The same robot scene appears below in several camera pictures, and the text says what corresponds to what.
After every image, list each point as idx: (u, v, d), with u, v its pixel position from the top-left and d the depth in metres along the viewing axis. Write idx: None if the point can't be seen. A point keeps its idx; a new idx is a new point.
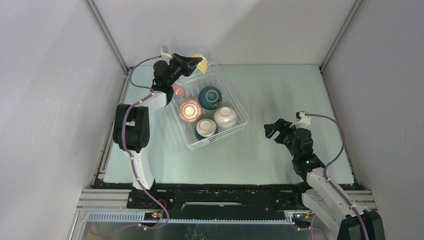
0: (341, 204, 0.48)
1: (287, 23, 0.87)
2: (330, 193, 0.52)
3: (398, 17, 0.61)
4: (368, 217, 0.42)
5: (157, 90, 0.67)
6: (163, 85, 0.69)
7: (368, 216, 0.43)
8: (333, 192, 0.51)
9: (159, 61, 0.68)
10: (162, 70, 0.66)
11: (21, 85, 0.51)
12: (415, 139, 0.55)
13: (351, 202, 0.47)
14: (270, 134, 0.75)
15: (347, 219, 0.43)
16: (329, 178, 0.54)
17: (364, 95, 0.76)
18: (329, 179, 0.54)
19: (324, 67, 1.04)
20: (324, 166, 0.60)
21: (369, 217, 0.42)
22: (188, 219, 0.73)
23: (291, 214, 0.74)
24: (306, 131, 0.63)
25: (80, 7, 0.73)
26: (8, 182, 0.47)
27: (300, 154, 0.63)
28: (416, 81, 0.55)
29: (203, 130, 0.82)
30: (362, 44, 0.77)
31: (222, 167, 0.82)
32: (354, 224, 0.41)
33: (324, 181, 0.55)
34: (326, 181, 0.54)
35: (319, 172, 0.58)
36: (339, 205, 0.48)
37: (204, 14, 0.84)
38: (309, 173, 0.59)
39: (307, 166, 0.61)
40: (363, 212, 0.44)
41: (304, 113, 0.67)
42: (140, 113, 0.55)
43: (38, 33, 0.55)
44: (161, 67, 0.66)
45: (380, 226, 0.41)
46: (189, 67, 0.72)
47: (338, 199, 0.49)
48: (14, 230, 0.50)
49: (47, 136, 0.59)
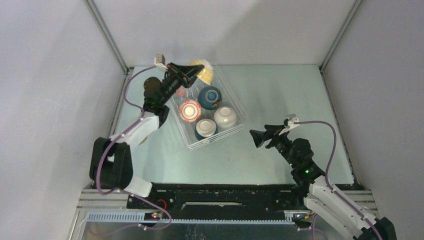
0: (353, 216, 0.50)
1: (287, 23, 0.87)
2: (338, 205, 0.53)
3: (397, 17, 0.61)
4: (382, 227, 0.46)
5: (150, 111, 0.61)
6: (155, 105, 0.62)
7: (382, 226, 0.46)
8: (341, 204, 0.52)
9: (150, 80, 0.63)
10: (152, 89, 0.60)
11: (21, 85, 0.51)
12: (415, 139, 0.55)
13: (362, 213, 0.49)
14: (260, 144, 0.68)
15: (363, 232, 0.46)
16: (334, 188, 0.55)
17: (364, 96, 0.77)
18: (335, 190, 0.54)
19: (324, 67, 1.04)
20: (324, 173, 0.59)
21: (383, 228, 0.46)
22: (188, 219, 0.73)
23: (291, 214, 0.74)
24: (305, 141, 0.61)
25: (80, 7, 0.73)
26: (8, 182, 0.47)
27: (299, 166, 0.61)
28: (415, 82, 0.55)
29: (203, 129, 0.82)
30: (361, 45, 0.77)
31: (222, 168, 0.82)
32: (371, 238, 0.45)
33: (329, 191, 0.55)
34: (331, 192, 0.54)
35: (321, 181, 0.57)
36: (352, 217, 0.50)
37: (204, 14, 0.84)
38: (311, 184, 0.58)
39: (307, 176, 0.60)
40: (375, 222, 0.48)
41: (294, 120, 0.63)
42: (118, 150, 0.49)
43: (38, 33, 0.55)
44: (152, 86, 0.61)
45: (391, 232, 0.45)
46: (187, 78, 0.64)
47: (349, 211, 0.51)
48: (14, 230, 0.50)
49: (47, 136, 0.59)
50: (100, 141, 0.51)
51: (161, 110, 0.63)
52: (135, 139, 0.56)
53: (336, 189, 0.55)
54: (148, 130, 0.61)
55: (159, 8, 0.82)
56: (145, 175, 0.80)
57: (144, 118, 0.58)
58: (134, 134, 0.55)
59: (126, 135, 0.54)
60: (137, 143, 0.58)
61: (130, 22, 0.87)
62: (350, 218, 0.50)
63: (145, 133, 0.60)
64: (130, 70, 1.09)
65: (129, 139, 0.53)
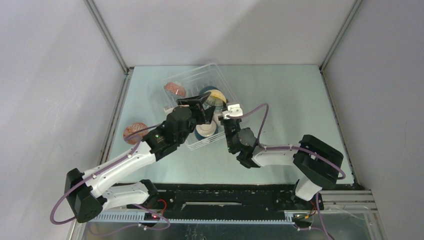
0: (285, 153, 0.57)
1: (287, 23, 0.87)
2: (275, 153, 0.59)
3: (397, 17, 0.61)
4: (308, 142, 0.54)
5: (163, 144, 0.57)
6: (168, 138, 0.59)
7: (307, 142, 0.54)
8: (275, 151, 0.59)
9: (179, 107, 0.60)
10: (177, 118, 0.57)
11: (22, 85, 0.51)
12: (415, 139, 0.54)
13: (287, 145, 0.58)
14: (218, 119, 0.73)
15: (297, 158, 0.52)
16: (265, 146, 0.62)
17: (364, 96, 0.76)
18: (266, 146, 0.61)
19: (324, 67, 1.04)
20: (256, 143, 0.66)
21: (308, 142, 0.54)
22: (188, 219, 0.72)
23: (291, 214, 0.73)
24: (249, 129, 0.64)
25: (80, 8, 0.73)
26: (8, 181, 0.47)
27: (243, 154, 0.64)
28: (415, 83, 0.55)
29: (203, 130, 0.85)
30: (361, 44, 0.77)
31: (222, 168, 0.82)
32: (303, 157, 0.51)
33: (264, 150, 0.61)
34: (265, 149, 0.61)
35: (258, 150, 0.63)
36: (285, 155, 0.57)
37: (204, 14, 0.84)
38: (254, 158, 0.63)
39: None
40: (301, 142, 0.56)
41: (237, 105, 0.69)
42: (79, 194, 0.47)
43: (39, 33, 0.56)
44: (180, 114, 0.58)
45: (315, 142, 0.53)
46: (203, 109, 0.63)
47: (280, 152, 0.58)
48: (14, 229, 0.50)
49: (47, 136, 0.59)
50: (73, 174, 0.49)
51: (167, 145, 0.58)
52: (110, 181, 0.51)
53: (266, 145, 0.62)
54: (138, 166, 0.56)
55: (160, 8, 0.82)
56: (146, 175, 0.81)
57: (132, 155, 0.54)
58: (108, 175, 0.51)
59: (98, 176, 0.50)
60: (117, 180, 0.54)
61: (130, 22, 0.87)
62: (285, 156, 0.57)
63: (133, 169, 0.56)
64: (130, 70, 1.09)
65: (99, 183, 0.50)
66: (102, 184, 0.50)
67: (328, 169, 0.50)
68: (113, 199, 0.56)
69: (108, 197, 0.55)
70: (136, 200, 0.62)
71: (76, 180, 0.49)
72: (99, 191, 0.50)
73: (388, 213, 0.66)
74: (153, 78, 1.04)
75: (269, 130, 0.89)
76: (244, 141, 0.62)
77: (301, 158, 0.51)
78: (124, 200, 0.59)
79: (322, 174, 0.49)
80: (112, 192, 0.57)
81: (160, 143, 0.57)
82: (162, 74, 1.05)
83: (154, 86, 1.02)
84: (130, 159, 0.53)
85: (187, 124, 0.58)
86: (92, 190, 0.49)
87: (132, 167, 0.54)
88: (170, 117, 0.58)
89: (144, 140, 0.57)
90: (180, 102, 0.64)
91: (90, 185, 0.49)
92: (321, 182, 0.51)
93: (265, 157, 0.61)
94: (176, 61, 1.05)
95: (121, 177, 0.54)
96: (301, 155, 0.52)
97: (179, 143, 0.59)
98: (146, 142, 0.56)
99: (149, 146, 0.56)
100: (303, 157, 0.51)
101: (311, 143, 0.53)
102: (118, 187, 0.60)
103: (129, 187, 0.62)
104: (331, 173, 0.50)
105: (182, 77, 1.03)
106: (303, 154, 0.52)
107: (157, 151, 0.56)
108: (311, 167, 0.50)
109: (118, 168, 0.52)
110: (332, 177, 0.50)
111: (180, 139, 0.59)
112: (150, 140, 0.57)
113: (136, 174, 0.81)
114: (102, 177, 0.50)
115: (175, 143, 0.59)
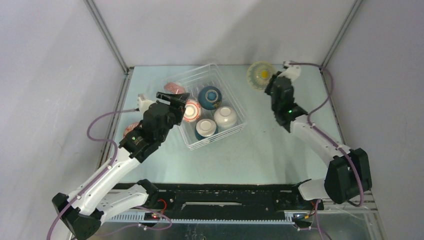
0: (327, 147, 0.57)
1: (287, 23, 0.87)
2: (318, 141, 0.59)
3: (398, 17, 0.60)
4: (355, 155, 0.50)
5: (142, 145, 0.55)
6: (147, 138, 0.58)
7: (355, 154, 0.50)
8: (320, 137, 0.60)
9: (155, 105, 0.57)
10: (153, 116, 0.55)
11: (21, 86, 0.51)
12: (415, 139, 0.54)
13: (336, 143, 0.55)
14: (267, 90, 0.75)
15: (336, 160, 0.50)
16: (313, 124, 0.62)
17: (364, 96, 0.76)
18: (313, 124, 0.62)
19: (324, 66, 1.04)
20: (306, 113, 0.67)
21: (356, 155, 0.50)
22: (188, 219, 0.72)
23: (291, 214, 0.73)
24: (289, 82, 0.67)
25: (80, 8, 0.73)
26: (7, 181, 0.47)
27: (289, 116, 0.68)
28: (414, 83, 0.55)
29: (203, 129, 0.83)
30: (361, 44, 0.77)
31: (222, 168, 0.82)
32: (342, 166, 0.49)
33: (309, 127, 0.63)
34: (310, 126, 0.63)
35: (303, 119, 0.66)
36: (326, 148, 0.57)
37: (204, 14, 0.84)
38: (293, 121, 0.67)
39: (289, 115, 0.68)
40: (349, 152, 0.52)
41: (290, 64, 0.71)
42: (69, 217, 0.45)
43: (38, 34, 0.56)
44: (156, 112, 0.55)
45: (364, 161, 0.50)
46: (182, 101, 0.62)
47: (324, 144, 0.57)
48: (14, 229, 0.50)
49: (47, 136, 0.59)
50: (56, 199, 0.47)
51: (147, 144, 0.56)
52: (97, 196, 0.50)
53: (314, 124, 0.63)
54: (122, 174, 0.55)
55: (160, 8, 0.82)
56: (146, 175, 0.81)
57: (112, 166, 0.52)
58: (94, 191, 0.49)
59: (83, 196, 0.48)
60: (105, 193, 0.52)
61: (129, 22, 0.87)
62: (326, 148, 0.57)
63: (119, 178, 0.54)
64: (130, 70, 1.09)
65: (85, 202, 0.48)
66: (89, 202, 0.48)
67: (348, 188, 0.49)
68: (110, 209, 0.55)
69: (104, 208, 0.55)
70: (137, 202, 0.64)
71: (60, 206, 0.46)
72: (89, 209, 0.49)
73: (388, 213, 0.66)
74: (153, 78, 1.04)
75: (268, 130, 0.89)
76: (277, 84, 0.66)
77: (339, 167, 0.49)
78: (125, 205, 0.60)
79: (343, 190, 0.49)
80: (108, 203, 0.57)
81: (139, 144, 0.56)
82: (162, 74, 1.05)
83: (154, 86, 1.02)
84: (111, 170, 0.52)
85: (166, 119, 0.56)
86: (80, 211, 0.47)
87: (116, 177, 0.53)
88: (147, 115, 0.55)
89: (122, 145, 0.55)
90: (162, 96, 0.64)
91: (77, 206, 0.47)
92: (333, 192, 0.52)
93: (307, 133, 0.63)
94: (176, 61, 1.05)
95: (108, 189, 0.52)
96: (344, 164, 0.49)
97: (158, 141, 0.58)
98: (123, 148, 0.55)
99: (129, 150, 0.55)
100: (343, 169, 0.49)
101: (358, 160, 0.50)
102: (114, 197, 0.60)
103: (125, 193, 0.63)
104: (351, 194, 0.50)
105: (182, 77, 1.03)
106: (344, 164, 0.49)
107: (138, 153, 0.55)
108: (341, 179, 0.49)
109: (102, 182, 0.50)
110: (347, 196, 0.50)
111: (160, 137, 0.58)
112: (128, 143, 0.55)
113: (136, 174, 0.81)
114: (88, 196, 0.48)
115: (156, 141, 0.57)
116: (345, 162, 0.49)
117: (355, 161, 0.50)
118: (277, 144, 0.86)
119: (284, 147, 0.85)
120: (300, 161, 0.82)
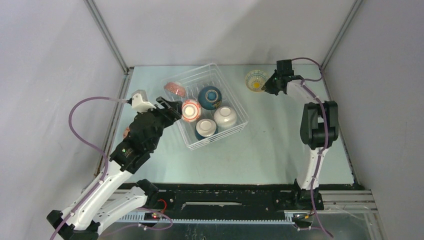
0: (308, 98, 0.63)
1: (287, 23, 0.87)
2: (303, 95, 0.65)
3: (398, 17, 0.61)
4: (328, 106, 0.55)
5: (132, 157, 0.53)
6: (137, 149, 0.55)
7: (328, 105, 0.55)
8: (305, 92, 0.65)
9: (141, 116, 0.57)
10: (140, 127, 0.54)
11: (21, 85, 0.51)
12: (415, 139, 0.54)
13: (316, 96, 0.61)
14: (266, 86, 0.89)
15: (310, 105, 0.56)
16: (304, 84, 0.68)
17: (364, 96, 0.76)
18: (304, 84, 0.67)
19: (324, 67, 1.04)
20: (302, 77, 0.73)
21: (328, 106, 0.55)
22: (188, 219, 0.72)
23: (291, 214, 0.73)
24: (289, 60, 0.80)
25: (80, 8, 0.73)
26: (8, 182, 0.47)
27: (287, 78, 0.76)
28: (414, 83, 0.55)
29: (203, 129, 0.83)
30: (361, 45, 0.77)
31: (222, 168, 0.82)
32: (313, 110, 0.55)
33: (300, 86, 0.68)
34: (301, 86, 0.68)
35: (297, 81, 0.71)
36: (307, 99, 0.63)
37: (204, 14, 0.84)
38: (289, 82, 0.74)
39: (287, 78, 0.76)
40: (325, 104, 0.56)
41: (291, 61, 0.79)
42: (64, 234, 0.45)
43: (38, 33, 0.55)
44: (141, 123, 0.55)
45: (334, 112, 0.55)
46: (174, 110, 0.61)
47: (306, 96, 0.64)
48: (14, 230, 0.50)
49: (47, 136, 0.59)
50: (51, 217, 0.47)
51: (138, 156, 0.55)
52: (91, 211, 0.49)
53: (305, 84, 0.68)
54: (116, 185, 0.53)
55: (160, 8, 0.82)
56: (146, 175, 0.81)
57: (103, 180, 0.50)
58: (87, 207, 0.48)
59: (76, 212, 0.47)
60: (100, 206, 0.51)
61: (130, 22, 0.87)
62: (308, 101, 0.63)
63: (113, 189, 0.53)
64: (130, 70, 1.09)
65: (79, 218, 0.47)
66: (83, 217, 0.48)
67: (316, 131, 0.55)
68: (107, 219, 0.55)
69: (100, 219, 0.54)
70: (136, 203, 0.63)
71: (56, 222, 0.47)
72: (84, 223, 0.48)
73: (388, 213, 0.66)
74: (153, 78, 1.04)
75: (269, 130, 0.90)
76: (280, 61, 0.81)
77: (310, 111, 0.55)
78: (122, 211, 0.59)
79: (309, 131, 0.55)
80: (105, 212, 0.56)
81: (130, 156, 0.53)
82: (162, 74, 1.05)
83: (154, 86, 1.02)
84: (103, 184, 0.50)
85: (153, 129, 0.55)
86: (75, 227, 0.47)
87: (110, 189, 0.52)
88: (133, 127, 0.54)
89: (112, 158, 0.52)
90: (163, 103, 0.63)
91: (71, 222, 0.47)
92: (304, 136, 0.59)
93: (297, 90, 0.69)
94: (176, 61, 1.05)
95: (103, 202, 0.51)
96: (316, 109, 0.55)
97: (149, 150, 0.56)
98: (114, 161, 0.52)
99: (119, 163, 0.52)
100: (312, 112, 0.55)
101: (330, 110, 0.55)
102: (110, 204, 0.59)
103: (123, 197, 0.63)
104: (317, 137, 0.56)
105: (182, 77, 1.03)
106: (316, 109, 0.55)
107: (129, 166, 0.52)
108: (309, 121, 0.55)
109: (94, 197, 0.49)
110: (314, 139, 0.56)
111: (150, 145, 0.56)
112: (118, 156, 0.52)
113: (137, 174, 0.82)
114: (80, 212, 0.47)
115: (146, 151, 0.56)
116: (317, 109, 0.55)
117: (327, 111, 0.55)
118: (278, 144, 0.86)
119: (284, 146, 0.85)
120: (300, 161, 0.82)
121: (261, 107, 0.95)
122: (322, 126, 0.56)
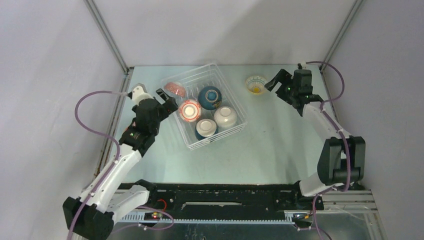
0: (329, 129, 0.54)
1: (286, 23, 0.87)
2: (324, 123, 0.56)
3: (398, 17, 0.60)
4: (353, 142, 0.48)
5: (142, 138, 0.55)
6: (145, 131, 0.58)
7: (353, 141, 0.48)
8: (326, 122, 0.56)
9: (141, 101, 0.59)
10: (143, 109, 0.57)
11: (20, 85, 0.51)
12: (415, 140, 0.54)
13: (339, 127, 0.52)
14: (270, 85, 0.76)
15: (333, 139, 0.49)
16: (324, 109, 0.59)
17: (364, 95, 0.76)
18: (324, 109, 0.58)
19: (324, 67, 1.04)
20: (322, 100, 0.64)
21: (354, 143, 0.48)
22: (188, 219, 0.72)
23: (291, 214, 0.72)
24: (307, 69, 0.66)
25: (80, 9, 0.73)
26: (8, 181, 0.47)
27: (305, 98, 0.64)
28: (414, 84, 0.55)
29: (203, 129, 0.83)
30: (361, 44, 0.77)
31: (223, 168, 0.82)
32: (336, 146, 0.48)
33: (319, 111, 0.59)
34: (321, 111, 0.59)
35: (316, 104, 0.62)
36: (328, 129, 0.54)
37: (203, 14, 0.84)
38: (306, 105, 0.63)
39: (305, 99, 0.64)
40: (349, 137, 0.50)
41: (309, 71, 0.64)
42: (87, 213, 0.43)
43: (37, 33, 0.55)
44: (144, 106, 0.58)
45: (362, 150, 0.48)
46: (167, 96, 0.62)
47: (328, 127, 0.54)
48: (15, 229, 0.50)
49: (47, 137, 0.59)
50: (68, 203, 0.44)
51: (146, 137, 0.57)
52: (110, 191, 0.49)
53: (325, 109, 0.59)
54: (127, 169, 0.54)
55: (159, 8, 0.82)
56: (146, 175, 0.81)
57: (118, 160, 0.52)
58: (106, 186, 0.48)
59: (96, 192, 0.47)
60: (115, 189, 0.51)
61: (129, 22, 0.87)
62: (329, 131, 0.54)
63: (125, 173, 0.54)
64: (130, 70, 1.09)
65: (100, 197, 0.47)
66: (103, 197, 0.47)
67: (338, 170, 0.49)
68: (120, 208, 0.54)
69: (113, 209, 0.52)
70: (141, 200, 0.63)
71: (75, 207, 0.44)
72: (104, 205, 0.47)
73: (387, 213, 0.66)
74: (153, 78, 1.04)
75: (269, 130, 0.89)
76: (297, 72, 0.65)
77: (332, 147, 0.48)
78: (130, 204, 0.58)
79: (330, 170, 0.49)
80: (115, 204, 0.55)
81: (139, 137, 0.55)
82: (161, 74, 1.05)
83: (154, 86, 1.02)
84: (118, 164, 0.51)
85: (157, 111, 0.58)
86: (97, 206, 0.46)
87: (123, 172, 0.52)
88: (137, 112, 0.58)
89: (122, 142, 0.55)
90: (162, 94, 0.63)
91: (92, 202, 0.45)
92: (323, 173, 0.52)
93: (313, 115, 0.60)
94: (176, 61, 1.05)
95: (117, 185, 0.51)
96: (339, 145, 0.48)
97: (154, 132, 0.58)
98: (124, 144, 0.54)
99: (130, 144, 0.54)
100: (335, 150, 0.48)
101: (354, 148, 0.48)
102: (118, 199, 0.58)
103: (127, 194, 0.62)
104: (338, 177, 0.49)
105: (183, 77, 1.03)
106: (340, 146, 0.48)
107: (140, 145, 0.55)
108: (330, 159, 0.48)
109: (112, 177, 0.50)
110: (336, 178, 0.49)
111: (155, 128, 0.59)
112: (127, 139, 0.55)
113: (137, 174, 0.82)
114: (100, 192, 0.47)
115: (152, 133, 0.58)
116: (340, 145, 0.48)
117: (351, 148, 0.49)
118: (278, 145, 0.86)
119: (285, 146, 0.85)
120: (300, 161, 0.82)
121: (261, 107, 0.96)
122: (344, 163, 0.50)
